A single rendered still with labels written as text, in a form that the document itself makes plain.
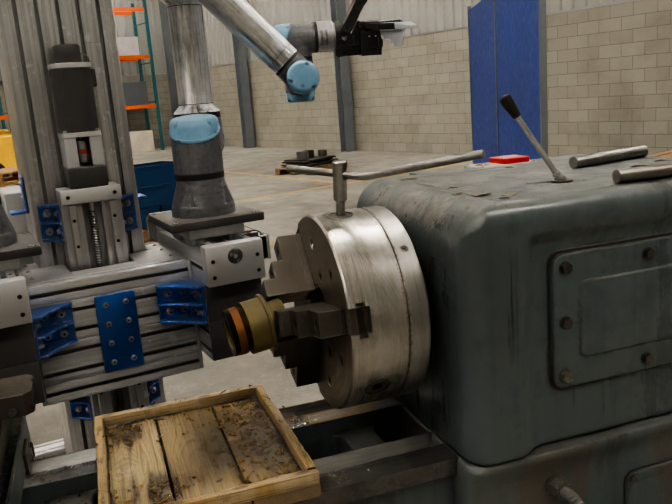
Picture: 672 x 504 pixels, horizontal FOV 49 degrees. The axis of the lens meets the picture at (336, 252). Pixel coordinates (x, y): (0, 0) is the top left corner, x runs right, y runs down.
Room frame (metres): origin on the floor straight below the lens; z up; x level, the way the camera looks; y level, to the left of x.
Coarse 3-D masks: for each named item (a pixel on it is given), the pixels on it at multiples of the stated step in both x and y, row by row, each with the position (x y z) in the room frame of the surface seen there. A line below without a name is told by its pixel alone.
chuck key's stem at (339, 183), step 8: (336, 160) 1.12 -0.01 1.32; (344, 160) 1.12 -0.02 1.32; (336, 168) 1.11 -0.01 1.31; (344, 168) 1.11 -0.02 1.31; (336, 176) 1.11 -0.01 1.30; (336, 184) 1.11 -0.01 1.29; (344, 184) 1.11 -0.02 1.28; (336, 192) 1.12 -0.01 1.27; (344, 192) 1.12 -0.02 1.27; (336, 200) 1.12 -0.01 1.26; (344, 200) 1.12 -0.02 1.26; (336, 208) 1.13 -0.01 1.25; (344, 208) 1.12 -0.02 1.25
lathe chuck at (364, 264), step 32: (320, 224) 1.09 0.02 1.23; (352, 224) 1.09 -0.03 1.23; (320, 256) 1.10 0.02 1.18; (352, 256) 1.03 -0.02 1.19; (384, 256) 1.04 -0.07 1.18; (320, 288) 1.11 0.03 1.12; (352, 288) 1.00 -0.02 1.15; (384, 288) 1.01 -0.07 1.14; (384, 320) 1.00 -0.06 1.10; (352, 352) 0.98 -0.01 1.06; (384, 352) 1.00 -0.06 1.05; (320, 384) 1.15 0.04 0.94; (352, 384) 1.00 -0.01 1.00
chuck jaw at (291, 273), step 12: (276, 240) 1.19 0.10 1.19; (288, 240) 1.18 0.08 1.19; (300, 240) 1.19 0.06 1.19; (276, 252) 1.20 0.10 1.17; (288, 252) 1.17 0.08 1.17; (300, 252) 1.17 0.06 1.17; (276, 264) 1.15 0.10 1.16; (288, 264) 1.16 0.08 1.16; (300, 264) 1.16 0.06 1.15; (276, 276) 1.14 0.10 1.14; (288, 276) 1.14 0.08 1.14; (300, 276) 1.15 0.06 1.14; (264, 288) 1.13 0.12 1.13; (276, 288) 1.12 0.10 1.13; (288, 288) 1.13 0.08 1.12; (300, 288) 1.13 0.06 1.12; (312, 288) 1.14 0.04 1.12; (288, 300) 1.15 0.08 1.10
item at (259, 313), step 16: (240, 304) 1.09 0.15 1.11; (256, 304) 1.08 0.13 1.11; (272, 304) 1.10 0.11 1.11; (224, 320) 1.10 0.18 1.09; (240, 320) 1.06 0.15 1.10; (256, 320) 1.06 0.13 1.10; (272, 320) 1.06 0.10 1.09; (240, 336) 1.05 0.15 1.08; (256, 336) 1.05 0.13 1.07; (272, 336) 1.06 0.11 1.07; (240, 352) 1.06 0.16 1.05; (256, 352) 1.07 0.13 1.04
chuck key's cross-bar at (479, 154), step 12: (456, 156) 1.00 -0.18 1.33; (468, 156) 0.99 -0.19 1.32; (480, 156) 0.98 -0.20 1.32; (288, 168) 1.17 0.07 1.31; (300, 168) 1.16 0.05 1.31; (312, 168) 1.15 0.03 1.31; (324, 168) 1.14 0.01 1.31; (396, 168) 1.06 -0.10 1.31; (408, 168) 1.05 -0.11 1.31; (420, 168) 1.04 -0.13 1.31
